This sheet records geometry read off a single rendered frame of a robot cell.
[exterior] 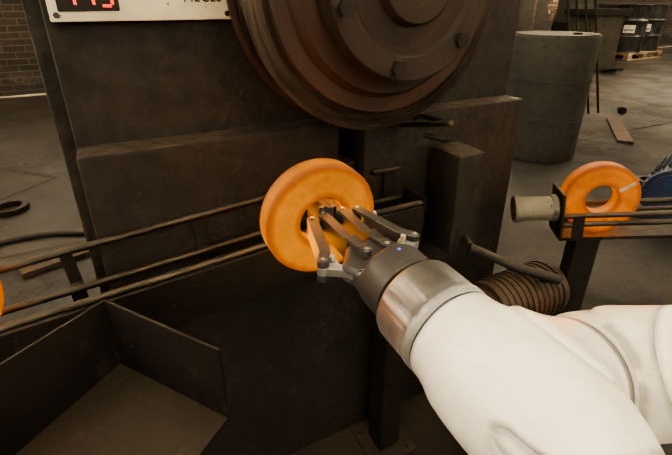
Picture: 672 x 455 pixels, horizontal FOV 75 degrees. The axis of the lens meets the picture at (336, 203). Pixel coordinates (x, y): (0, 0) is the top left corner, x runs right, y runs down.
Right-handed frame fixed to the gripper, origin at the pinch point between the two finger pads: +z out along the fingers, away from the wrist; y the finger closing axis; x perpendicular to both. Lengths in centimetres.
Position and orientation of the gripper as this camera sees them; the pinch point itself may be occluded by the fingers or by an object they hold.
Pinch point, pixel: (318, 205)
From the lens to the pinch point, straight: 57.6
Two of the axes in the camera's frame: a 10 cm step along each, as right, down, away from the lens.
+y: 8.9, -2.0, 4.2
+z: -4.6, -4.2, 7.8
